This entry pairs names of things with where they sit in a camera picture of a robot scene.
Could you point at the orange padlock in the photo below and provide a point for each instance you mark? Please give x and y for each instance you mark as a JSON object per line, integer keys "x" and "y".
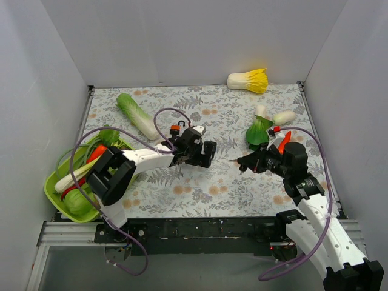
{"x": 176, "y": 128}

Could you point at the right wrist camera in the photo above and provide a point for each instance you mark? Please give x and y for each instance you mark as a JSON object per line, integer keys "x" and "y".
{"x": 275, "y": 136}

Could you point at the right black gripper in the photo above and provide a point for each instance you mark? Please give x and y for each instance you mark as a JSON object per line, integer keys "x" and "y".
{"x": 251, "y": 160}

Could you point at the round green cabbage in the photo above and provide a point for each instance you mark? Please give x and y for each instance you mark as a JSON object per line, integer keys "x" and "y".
{"x": 76, "y": 203}

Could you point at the green bok choy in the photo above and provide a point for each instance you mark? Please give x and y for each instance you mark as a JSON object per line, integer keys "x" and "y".
{"x": 256, "y": 134}

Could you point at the orange carrot in tray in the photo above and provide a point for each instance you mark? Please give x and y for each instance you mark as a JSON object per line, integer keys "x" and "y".
{"x": 97, "y": 153}

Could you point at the yellow napa cabbage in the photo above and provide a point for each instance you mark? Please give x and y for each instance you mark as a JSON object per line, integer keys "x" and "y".
{"x": 255, "y": 81}

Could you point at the orange carrot on table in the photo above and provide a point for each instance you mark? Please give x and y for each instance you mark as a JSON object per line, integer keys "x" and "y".
{"x": 285, "y": 140}

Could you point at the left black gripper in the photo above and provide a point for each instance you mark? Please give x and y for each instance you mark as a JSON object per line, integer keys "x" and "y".
{"x": 199, "y": 152}

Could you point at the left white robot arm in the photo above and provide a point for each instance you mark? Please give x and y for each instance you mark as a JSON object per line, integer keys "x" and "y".
{"x": 111, "y": 175}

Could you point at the floral table mat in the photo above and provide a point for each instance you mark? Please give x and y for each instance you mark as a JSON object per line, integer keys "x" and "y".
{"x": 220, "y": 190}

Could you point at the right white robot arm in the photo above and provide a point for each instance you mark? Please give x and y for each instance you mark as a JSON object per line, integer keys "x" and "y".
{"x": 319, "y": 234}

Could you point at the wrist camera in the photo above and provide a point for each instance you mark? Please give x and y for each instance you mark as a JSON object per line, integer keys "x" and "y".
{"x": 200, "y": 129}
{"x": 275, "y": 136}

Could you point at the black padlock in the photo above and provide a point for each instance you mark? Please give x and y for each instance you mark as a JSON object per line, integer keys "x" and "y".
{"x": 210, "y": 149}

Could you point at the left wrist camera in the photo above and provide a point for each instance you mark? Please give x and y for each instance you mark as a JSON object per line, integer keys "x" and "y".
{"x": 200, "y": 129}

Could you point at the green leafy vegetable in tray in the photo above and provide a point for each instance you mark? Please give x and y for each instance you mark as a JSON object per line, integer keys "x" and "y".
{"x": 107, "y": 137}

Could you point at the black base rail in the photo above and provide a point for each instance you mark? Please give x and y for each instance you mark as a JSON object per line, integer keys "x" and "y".
{"x": 259, "y": 236}

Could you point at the white leek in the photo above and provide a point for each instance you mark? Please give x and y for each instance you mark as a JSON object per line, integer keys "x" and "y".
{"x": 69, "y": 180}

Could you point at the black key bunch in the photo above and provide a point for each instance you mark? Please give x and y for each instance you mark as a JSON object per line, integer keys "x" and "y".
{"x": 242, "y": 168}

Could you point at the green plastic tray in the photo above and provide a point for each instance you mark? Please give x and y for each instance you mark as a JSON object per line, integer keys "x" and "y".
{"x": 61, "y": 170}

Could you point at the green napa cabbage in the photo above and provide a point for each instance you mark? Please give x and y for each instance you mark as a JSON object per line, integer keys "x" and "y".
{"x": 139, "y": 118}

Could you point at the white radish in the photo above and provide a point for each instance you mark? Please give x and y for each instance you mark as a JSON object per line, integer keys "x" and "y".
{"x": 283, "y": 117}

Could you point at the red chili pepper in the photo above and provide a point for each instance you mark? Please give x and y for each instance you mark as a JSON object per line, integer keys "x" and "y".
{"x": 81, "y": 182}

